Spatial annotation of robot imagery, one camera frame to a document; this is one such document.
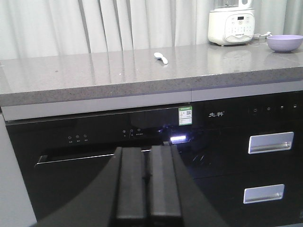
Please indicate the upper silver drawer handle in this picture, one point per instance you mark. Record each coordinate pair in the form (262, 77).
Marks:
(270, 142)

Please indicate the green white QR sticker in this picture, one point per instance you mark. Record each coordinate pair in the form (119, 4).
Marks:
(185, 115)

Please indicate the lower silver drawer handle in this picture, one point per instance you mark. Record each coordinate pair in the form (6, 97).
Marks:
(263, 193)

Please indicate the black built-in dishwasher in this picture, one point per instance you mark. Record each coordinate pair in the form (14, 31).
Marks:
(60, 156)

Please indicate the black drawer cabinet appliance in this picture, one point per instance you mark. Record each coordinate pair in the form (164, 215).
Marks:
(247, 158)

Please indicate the grey pleated curtain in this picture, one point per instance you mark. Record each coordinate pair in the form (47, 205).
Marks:
(37, 28)

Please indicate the light blue plastic spoon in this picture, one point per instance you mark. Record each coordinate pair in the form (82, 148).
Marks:
(159, 56)

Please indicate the white blender with clear jar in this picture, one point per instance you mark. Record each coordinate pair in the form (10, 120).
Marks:
(231, 22)

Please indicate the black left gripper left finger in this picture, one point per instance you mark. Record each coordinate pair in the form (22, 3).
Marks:
(116, 197)

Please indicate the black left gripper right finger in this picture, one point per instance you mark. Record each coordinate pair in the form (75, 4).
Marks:
(175, 200)

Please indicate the silver drawer handle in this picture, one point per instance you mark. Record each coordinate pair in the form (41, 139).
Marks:
(263, 193)
(270, 142)

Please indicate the purple plastic bowl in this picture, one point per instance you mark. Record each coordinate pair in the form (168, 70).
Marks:
(284, 43)

